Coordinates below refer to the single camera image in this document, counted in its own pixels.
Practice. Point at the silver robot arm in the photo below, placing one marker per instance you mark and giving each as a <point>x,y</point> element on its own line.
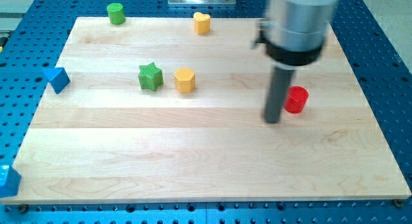
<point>293,31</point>

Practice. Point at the yellow hexagon block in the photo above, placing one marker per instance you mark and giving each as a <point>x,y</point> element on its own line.
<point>184,80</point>

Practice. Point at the wooden board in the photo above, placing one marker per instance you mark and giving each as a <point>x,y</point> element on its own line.
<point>103,139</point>

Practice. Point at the blue block at corner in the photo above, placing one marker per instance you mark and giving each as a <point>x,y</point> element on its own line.
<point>10,181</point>

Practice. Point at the green star block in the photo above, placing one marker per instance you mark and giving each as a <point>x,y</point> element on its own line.
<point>150,77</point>

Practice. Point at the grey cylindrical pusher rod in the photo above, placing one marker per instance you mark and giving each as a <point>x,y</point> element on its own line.
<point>278,88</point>

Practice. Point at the yellow heart block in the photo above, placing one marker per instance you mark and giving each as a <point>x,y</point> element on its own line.
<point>202,23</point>

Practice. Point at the red cylinder block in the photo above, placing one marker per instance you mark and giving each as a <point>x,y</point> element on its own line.
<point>296,99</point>

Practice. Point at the green cylinder block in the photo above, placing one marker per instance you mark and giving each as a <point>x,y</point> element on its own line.
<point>116,13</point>

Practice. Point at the blue triangle block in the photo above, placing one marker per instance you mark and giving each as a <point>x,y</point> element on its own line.
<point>57,77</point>

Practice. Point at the blue perforated table plate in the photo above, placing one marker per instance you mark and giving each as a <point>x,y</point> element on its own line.
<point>39,40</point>

